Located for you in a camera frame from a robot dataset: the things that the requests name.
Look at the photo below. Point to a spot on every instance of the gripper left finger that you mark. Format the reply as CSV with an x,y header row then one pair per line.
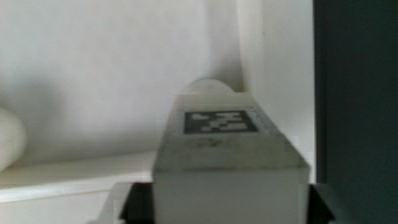
x,y
128,208

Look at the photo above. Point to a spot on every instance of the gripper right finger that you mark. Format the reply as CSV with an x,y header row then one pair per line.
x,y
325,211

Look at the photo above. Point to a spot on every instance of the white table leg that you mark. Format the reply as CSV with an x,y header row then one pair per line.
x,y
229,172

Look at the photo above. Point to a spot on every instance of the white square tabletop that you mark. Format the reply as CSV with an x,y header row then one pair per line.
x,y
99,58

